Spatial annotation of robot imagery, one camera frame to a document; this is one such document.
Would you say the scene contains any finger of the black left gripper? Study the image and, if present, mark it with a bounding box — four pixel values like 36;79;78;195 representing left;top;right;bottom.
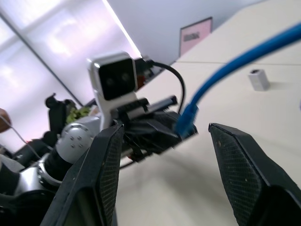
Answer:
145;112;198;137
124;126;182;156

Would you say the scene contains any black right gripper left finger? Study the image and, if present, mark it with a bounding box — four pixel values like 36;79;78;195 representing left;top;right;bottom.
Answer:
40;123;125;226

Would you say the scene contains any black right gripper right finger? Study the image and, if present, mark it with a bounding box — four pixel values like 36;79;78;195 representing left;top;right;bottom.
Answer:
208;122;301;226

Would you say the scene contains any blue ethernet cable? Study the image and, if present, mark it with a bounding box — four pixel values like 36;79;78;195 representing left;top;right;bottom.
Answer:
175;23;301;138

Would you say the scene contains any white coupler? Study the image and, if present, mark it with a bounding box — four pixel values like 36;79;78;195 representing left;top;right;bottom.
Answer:
248;68;270;91

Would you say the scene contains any green plant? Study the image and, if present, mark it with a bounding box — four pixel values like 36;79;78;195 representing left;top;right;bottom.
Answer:
65;106;93;124

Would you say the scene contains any black background equipment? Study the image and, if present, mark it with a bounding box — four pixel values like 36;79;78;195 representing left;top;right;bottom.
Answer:
42;92;74;145

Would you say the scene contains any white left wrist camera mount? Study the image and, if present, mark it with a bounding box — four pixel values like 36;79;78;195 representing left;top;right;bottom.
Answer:
86;51;143;132

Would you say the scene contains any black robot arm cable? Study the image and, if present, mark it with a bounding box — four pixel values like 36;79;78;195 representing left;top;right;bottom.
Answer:
119;60;187;169

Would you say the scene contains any thin white wire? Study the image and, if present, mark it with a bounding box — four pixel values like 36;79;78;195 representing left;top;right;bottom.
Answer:
0;114;41;161

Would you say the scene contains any pink framed wall picture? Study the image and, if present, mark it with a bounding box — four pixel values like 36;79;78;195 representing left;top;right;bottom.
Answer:
179;16;214;57

